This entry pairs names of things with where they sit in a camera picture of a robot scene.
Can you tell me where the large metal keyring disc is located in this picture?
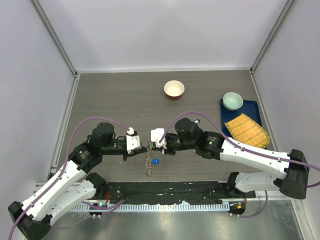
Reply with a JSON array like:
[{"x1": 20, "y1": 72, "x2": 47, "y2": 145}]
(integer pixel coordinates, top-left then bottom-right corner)
[{"x1": 146, "y1": 141, "x2": 153, "y2": 176}]

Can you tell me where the blue tag key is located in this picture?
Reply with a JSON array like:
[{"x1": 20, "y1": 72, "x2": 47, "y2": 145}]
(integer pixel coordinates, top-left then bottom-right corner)
[{"x1": 151, "y1": 158, "x2": 160, "y2": 165}]

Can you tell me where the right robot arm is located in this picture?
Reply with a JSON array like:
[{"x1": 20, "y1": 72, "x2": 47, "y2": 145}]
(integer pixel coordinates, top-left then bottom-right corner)
[{"x1": 159, "y1": 117, "x2": 310, "y2": 200}]

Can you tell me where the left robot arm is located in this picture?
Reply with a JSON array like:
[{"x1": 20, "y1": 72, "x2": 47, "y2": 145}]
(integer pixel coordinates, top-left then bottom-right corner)
[{"x1": 8, "y1": 121, "x2": 147, "y2": 240}]

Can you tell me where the red white bowl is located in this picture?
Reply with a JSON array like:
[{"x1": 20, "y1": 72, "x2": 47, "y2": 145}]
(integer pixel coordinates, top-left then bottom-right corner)
[{"x1": 163, "y1": 80, "x2": 185, "y2": 100}]

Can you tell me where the yellow woven mat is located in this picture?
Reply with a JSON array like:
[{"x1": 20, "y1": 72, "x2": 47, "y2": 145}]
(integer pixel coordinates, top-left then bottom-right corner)
[{"x1": 224, "y1": 113, "x2": 271, "y2": 149}]

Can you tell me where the light green bowl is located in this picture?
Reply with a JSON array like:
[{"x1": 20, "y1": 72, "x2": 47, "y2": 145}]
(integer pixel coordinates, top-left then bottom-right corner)
[{"x1": 222, "y1": 92, "x2": 244, "y2": 111}]

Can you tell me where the blue tray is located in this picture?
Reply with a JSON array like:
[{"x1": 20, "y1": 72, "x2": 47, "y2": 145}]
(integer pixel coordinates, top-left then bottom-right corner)
[{"x1": 220, "y1": 100, "x2": 262, "y2": 138}]

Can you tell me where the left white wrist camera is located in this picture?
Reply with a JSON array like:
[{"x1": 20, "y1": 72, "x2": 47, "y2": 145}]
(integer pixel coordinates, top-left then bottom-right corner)
[{"x1": 126, "y1": 127, "x2": 142, "y2": 154}]

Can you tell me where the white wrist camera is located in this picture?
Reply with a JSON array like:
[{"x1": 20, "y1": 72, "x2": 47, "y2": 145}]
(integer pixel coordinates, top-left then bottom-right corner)
[
  {"x1": 126, "y1": 127, "x2": 142, "y2": 154},
  {"x1": 150, "y1": 128, "x2": 167, "y2": 155}
]

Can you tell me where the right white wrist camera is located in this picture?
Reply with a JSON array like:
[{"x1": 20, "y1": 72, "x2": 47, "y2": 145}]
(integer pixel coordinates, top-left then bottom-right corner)
[{"x1": 150, "y1": 128, "x2": 167, "y2": 155}]

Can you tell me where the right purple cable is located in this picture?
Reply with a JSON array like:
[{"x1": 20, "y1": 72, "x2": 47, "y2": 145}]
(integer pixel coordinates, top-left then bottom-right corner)
[{"x1": 158, "y1": 110, "x2": 320, "y2": 219}]

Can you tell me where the purple cable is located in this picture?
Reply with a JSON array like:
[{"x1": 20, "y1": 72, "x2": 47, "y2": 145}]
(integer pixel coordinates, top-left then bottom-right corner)
[
  {"x1": 158, "y1": 110, "x2": 320, "y2": 219},
  {"x1": 7, "y1": 116, "x2": 135, "y2": 240}
]

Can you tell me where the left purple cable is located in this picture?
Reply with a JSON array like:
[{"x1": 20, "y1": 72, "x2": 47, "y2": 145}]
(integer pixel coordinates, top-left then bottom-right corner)
[{"x1": 7, "y1": 116, "x2": 135, "y2": 240}]

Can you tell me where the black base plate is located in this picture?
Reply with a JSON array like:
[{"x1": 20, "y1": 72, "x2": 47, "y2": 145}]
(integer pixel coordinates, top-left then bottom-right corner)
[{"x1": 98, "y1": 181, "x2": 256, "y2": 205}]

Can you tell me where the white cable duct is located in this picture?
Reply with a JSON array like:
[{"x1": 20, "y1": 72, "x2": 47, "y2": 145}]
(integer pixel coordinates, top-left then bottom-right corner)
[{"x1": 72, "y1": 201, "x2": 231, "y2": 214}]

